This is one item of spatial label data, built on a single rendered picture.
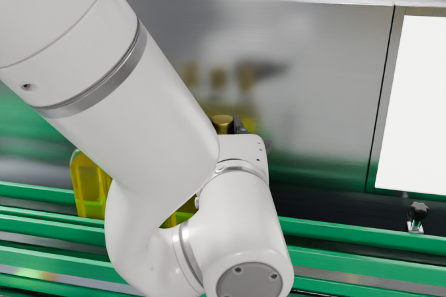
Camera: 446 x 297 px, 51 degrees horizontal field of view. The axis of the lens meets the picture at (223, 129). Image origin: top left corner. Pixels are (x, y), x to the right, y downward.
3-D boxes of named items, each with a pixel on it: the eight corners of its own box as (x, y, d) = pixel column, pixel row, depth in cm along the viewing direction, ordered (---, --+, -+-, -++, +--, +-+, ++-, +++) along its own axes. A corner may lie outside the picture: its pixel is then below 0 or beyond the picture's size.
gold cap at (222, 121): (210, 139, 74) (210, 114, 72) (232, 138, 74) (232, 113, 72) (211, 150, 71) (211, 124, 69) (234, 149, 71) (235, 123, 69)
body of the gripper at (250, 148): (191, 218, 57) (190, 170, 67) (274, 214, 57) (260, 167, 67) (189, 166, 53) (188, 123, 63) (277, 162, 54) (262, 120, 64)
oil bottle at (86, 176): (123, 236, 89) (111, 137, 80) (110, 255, 84) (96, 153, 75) (95, 232, 90) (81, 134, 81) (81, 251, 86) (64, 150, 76)
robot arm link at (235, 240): (214, 244, 56) (283, 211, 55) (222, 336, 44) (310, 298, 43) (178, 194, 52) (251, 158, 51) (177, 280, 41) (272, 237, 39)
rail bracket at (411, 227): (412, 248, 87) (427, 189, 81) (418, 275, 81) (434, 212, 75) (390, 246, 87) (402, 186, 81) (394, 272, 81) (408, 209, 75)
